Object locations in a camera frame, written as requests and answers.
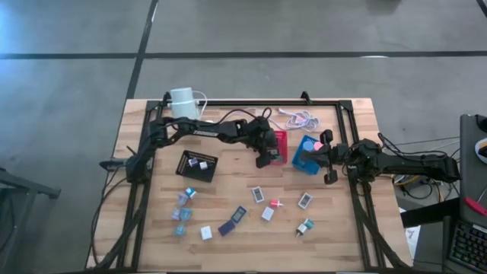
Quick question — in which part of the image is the printed paper sheet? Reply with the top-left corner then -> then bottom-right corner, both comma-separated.
405,226 -> 422,252

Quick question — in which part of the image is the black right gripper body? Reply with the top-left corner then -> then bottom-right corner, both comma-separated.
321,129 -> 351,186

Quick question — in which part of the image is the dark blue digital thermometer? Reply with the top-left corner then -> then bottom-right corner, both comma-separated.
218,219 -> 237,237

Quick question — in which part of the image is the yellow cable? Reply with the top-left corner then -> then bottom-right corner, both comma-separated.
391,161 -> 460,190

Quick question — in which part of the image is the blue plastic basket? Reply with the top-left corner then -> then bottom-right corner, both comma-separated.
291,134 -> 324,176

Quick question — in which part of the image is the purple hourglass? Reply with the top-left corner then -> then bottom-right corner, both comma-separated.
170,193 -> 190,221

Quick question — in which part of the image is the red handled tool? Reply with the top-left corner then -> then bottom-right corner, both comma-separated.
463,196 -> 487,218

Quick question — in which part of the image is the white lamp cable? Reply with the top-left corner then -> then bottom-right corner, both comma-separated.
192,90 -> 322,132

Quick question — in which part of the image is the white digital thermometer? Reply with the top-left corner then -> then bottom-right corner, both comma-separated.
251,185 -> 266,204
298,192 -> 314,210

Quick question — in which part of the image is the black keyboard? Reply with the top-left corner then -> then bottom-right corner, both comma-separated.
450,219 -> 487,274

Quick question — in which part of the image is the red plastic basket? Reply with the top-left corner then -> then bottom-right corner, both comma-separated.
270,129 -> 289,167

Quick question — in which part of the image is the white cylindrical lamp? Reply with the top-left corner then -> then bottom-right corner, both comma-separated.
169,86 -> 202,121

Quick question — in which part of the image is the white and yellow object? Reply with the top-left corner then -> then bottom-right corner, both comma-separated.
474,137 -> 487,164

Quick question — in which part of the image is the black flat panel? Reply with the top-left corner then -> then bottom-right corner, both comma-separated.
399,197 -> 461,229

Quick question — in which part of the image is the black plastic basket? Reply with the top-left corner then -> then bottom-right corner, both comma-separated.
174,149 -> 219,183

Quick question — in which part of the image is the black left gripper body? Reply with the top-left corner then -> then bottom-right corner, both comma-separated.
249,116 -> 278,170

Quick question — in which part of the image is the black aluminium table frame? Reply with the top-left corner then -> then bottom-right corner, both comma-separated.
93,90 -> 412,273

